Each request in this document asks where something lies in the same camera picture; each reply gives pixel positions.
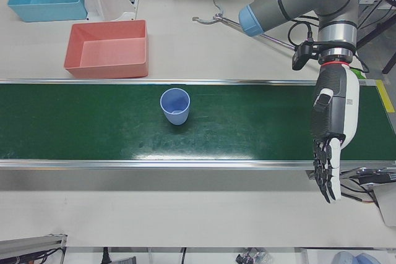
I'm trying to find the white mounting bracket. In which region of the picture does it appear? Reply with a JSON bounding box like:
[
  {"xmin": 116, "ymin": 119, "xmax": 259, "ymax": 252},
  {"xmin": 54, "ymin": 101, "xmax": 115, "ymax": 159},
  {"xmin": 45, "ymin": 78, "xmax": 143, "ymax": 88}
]
[{"xmin": 84, "ymin": 0, "xmax": 139, "ymax": 23}]

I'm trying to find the aluminium profile bar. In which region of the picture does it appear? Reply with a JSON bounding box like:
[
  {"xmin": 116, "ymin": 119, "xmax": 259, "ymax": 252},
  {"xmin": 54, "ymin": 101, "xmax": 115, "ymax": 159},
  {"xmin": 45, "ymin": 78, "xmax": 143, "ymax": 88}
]
[{"xmin": 0, "ymin": 233, "xmax": 68, "ymax": 264}]

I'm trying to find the green conveyor belt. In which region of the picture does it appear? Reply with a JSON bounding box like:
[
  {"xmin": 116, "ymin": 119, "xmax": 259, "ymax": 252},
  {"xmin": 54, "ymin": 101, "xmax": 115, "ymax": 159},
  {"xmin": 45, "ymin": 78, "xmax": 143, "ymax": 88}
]
[{"xmin": 0, "ymin": 83, "xmax": 396, "ymax": 161}]

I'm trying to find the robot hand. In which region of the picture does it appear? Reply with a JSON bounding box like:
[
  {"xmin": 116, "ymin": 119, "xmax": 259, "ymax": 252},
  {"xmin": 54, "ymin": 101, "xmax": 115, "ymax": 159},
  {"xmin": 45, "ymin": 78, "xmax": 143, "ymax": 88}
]
[{"xmin": 310, "ymin": 63, "xmax": 361, "ymax": 205}]

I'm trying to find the metal claw grabber tool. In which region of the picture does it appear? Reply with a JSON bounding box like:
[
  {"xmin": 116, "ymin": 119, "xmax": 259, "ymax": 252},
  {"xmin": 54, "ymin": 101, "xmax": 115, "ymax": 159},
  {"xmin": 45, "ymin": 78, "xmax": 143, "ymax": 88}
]
[{"xmin": 192, "ymin": 0, "xmax": 297, "ymax": 52}]

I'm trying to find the red plastic box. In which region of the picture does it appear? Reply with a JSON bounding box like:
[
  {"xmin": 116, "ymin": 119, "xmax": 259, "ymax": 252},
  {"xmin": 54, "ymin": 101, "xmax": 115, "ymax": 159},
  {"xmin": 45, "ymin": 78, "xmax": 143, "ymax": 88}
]
[{"xmin": 63, "ymin": 19, "xmax": 149, "ymax": 79}]

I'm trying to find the black camera cable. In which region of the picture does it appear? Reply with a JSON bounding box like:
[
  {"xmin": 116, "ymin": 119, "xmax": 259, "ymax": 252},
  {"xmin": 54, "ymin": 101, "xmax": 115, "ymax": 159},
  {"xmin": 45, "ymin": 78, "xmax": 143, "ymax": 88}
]
[{"xmin": 287, "ymin": 13, "xmax": 319, "ymax": 49}]

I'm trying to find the blue plastic cup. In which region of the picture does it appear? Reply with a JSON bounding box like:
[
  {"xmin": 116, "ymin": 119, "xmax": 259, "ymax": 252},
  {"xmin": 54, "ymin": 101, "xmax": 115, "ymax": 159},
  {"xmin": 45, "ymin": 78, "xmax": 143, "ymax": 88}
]
[{"xmin": 160, "ymin": 87, "xmax": 191, "ymax": 126}]

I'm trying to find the black power adapter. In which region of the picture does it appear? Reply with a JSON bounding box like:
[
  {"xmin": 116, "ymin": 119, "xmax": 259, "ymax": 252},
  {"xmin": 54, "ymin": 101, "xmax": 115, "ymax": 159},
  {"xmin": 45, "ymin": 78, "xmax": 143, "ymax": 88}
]
[{"xmin": 355, "ymin": 167, "xmax": 396, "ymax": 186}]

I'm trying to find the silver laptop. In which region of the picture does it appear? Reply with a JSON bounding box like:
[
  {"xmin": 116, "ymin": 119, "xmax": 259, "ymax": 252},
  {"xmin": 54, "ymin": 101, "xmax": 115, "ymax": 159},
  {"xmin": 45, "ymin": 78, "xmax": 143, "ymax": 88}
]
[{"xmin": 372, "ymin": 180, "xmax": 396, "ymax": 228}]

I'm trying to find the clear bag of screws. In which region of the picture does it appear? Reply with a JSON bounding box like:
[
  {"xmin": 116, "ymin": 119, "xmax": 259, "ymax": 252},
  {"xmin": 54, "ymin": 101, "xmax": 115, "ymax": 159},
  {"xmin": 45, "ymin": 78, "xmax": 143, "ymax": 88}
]
[{"xmin": 235, "ymin": 249, "xmax": 273, "ymax": 264}]

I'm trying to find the aluminium conveyor side rail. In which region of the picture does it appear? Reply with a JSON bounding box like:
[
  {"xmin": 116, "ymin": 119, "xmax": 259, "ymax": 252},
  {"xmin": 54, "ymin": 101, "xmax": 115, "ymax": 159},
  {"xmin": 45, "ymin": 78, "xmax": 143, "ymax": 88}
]
[
  {"xmin": 0, "ymin": 78, "xmax": 377, "ymax": 87},
  {"xmin": 0, "ymin": 158, "xmax": 396, "ymax": 171}
]

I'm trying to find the black tripod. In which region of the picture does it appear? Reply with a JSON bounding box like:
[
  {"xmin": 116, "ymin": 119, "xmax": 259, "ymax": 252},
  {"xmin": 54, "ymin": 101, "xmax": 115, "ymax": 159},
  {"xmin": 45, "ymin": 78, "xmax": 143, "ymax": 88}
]
[{"xmin": 357, "ymin": 7, "xmax": 396, "ymax": 75}]

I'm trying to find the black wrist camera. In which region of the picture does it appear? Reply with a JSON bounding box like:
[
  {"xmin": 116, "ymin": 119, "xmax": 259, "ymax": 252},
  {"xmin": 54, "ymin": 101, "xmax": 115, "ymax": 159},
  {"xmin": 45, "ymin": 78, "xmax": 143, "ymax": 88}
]
[{"xmin": 291, "ymin": 41, "xmax": 321, "ymax": 71}]

